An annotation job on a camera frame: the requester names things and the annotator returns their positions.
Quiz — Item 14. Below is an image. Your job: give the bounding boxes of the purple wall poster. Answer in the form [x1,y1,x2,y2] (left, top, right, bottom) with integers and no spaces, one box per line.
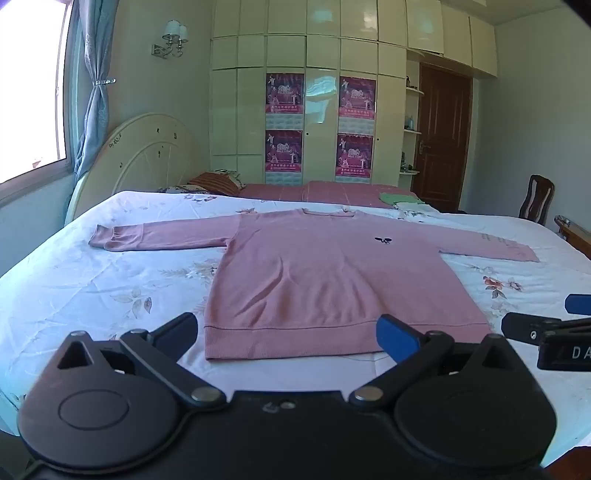
[265,130,304,185]
[265,72,305,129]
[339,76,377,133]
[335,133,374,184]

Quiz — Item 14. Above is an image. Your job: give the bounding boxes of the brown striped pillow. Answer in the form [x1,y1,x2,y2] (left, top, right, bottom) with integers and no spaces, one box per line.
[187,171,247,198]

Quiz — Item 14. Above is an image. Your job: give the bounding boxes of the window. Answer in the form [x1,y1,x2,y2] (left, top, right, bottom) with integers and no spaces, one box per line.
[0,0,75,185]

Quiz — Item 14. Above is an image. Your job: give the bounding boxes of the brown wooden door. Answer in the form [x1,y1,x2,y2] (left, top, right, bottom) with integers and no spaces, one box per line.
[411,62,474,213]

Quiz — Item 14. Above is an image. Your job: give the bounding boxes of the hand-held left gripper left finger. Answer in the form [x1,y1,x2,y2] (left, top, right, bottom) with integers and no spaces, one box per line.
[56,312,228,411]

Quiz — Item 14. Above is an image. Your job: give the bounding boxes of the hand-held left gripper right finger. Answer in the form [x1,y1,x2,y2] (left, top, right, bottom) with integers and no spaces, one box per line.
[348,314,532,412]

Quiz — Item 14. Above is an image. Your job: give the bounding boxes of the cream corner shelves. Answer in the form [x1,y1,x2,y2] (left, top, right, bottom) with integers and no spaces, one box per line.
[399,48,426,176]

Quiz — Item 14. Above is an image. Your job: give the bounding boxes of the dark wooden chair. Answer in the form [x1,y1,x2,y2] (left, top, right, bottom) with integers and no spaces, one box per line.
[518,174,556,226]

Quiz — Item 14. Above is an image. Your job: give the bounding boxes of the wall lamp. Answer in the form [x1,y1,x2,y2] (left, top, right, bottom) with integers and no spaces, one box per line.
[151,19,190,59]

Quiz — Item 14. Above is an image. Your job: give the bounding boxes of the pink sweater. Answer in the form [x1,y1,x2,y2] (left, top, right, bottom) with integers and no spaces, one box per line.
[89,209,541,361]

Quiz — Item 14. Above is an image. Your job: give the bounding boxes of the pink checked bedspread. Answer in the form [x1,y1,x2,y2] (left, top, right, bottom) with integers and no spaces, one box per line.
[238,181,416,209]

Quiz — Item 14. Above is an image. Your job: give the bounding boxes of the wooden furniture piece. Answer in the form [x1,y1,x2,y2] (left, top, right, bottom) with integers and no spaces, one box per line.
[554,215,591,259]

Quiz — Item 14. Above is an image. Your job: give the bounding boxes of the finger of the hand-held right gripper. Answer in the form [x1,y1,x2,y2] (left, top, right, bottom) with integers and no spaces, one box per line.
[501,312,563,345]
[565,294,591,317]

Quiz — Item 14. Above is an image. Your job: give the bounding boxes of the white floral bed sheet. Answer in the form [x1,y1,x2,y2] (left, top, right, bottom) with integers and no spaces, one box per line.
[0,190,591,467]

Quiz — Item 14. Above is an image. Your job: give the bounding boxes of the cream wardrobe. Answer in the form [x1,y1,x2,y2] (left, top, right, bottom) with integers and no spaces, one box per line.
[210,0,499,186]

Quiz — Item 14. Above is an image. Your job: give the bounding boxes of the blue curtain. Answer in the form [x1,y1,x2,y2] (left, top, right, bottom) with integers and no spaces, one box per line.
[73,0,116,177]

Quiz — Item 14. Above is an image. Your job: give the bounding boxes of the cream bed headboard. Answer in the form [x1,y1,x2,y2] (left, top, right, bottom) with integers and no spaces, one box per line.
[65,114,211,227]

